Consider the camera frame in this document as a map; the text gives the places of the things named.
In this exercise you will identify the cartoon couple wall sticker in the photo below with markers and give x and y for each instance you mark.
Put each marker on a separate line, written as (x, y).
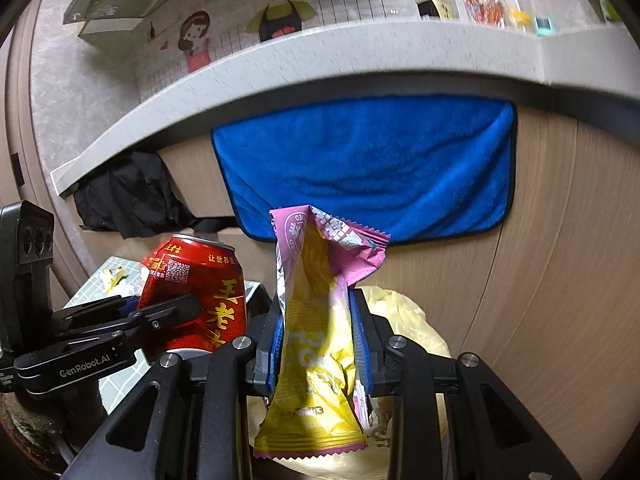
(200, 35)

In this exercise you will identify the white stone counter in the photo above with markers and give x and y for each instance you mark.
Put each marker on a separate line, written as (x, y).
(350, 60)

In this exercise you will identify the grey-green checked tablecloth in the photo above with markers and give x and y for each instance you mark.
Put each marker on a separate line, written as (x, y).
(87, 292)

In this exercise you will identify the range hood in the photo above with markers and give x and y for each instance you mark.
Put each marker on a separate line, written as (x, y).
(115, 5)

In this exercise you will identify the red drink can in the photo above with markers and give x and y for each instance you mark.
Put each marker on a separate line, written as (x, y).
(200, 280)

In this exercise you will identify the small teal container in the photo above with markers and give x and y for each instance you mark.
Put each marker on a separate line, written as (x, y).
(543, 26)

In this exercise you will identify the black cloth bag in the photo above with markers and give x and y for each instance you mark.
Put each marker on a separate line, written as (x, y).
(130, 195)

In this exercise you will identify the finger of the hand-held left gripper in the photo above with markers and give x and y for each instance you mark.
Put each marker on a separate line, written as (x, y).
(165, 312)
(90, 312)

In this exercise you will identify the green and white plastic bag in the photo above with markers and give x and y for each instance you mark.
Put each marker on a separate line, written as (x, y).
(610, 7)

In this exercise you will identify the dark wall plate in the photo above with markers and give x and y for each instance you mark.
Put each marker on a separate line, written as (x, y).
(18, 169)

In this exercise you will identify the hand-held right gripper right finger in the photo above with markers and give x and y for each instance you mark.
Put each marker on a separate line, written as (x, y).
(357, 340)

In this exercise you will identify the pink and yellow snack packet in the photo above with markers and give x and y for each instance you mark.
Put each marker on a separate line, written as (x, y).
(310, 280)

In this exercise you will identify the yellow snack wrapper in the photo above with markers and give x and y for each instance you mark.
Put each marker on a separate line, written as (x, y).
(112, 280)

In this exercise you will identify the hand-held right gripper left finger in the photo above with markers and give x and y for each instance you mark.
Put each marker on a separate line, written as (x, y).
(267, 360)

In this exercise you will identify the bin with yellow bag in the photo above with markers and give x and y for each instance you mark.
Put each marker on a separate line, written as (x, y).
(420, 330)

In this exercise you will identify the blue towel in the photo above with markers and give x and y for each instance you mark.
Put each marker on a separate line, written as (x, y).
(375, 170)

